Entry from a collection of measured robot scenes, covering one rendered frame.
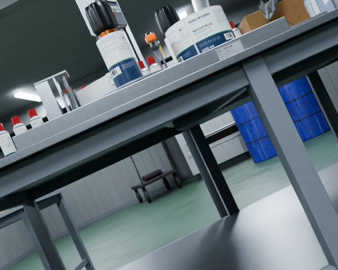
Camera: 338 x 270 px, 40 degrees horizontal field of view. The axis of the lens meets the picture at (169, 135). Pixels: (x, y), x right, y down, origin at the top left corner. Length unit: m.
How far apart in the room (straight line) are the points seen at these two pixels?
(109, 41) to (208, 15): 0.31
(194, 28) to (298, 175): 0.54
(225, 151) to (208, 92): 7.17
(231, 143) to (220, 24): 6.97
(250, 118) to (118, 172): 4.43
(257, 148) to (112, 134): 5.73
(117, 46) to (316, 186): 0.69
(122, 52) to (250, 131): 5.53
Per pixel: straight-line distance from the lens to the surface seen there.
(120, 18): 2.22
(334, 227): 1.31
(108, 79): 1.92
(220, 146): 8.39
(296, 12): 2.46
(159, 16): 1.80
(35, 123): 2.04
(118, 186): 10.49
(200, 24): 1.45
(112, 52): 1.42
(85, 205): 10.73
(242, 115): 6.86
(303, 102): 7.06
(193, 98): 1.23
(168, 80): 1.26
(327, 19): 1.32
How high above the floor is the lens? 0.67
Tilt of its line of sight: 2 degrees up
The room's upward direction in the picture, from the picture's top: 25 degrees counter-clockwise
